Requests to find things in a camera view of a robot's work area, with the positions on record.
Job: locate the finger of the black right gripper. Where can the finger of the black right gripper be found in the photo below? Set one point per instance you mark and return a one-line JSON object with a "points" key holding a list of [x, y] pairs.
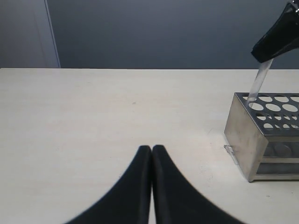
{"points": [[282, 37]]}

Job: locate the steel left test tube rack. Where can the steel left test tube rack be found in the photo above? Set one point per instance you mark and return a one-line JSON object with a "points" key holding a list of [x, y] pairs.
{"points": [[264, 135]]}

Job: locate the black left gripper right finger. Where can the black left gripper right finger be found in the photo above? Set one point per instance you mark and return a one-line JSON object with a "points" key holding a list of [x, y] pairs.
{"points": [[176, 201]]}

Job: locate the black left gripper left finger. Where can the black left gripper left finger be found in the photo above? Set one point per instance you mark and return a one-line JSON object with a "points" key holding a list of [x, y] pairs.
{"points": [[128, 201]]}

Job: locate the clear tape on table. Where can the clear tape on table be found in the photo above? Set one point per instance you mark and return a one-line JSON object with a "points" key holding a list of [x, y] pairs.
{"points": [[230, 151]]}

